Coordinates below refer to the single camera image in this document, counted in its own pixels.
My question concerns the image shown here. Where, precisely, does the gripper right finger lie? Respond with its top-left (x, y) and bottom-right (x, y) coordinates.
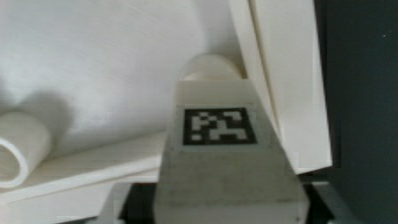
top-left (303, 182), bottom-right (364, 224)

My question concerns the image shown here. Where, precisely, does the white square tabletop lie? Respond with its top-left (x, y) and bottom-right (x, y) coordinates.
top-left (0, 0), bottom-right (334, 224)

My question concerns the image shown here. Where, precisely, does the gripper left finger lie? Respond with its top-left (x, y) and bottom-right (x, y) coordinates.
top-left (94, 182), bottom-right (156, 224)

